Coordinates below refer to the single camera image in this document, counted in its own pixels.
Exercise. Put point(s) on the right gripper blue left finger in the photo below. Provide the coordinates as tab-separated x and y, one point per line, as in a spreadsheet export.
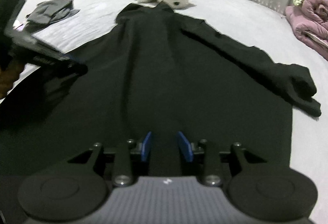
145	146

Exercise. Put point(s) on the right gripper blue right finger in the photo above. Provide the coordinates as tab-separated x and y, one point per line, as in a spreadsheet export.
185	147

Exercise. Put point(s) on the black t-shirt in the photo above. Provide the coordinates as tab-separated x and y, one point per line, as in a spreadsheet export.
161	72

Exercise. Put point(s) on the grey folded garment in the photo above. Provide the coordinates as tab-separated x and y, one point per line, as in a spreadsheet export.
53	11

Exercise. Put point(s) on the pink rolled quilt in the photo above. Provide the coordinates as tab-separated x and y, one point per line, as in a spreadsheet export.
309	24

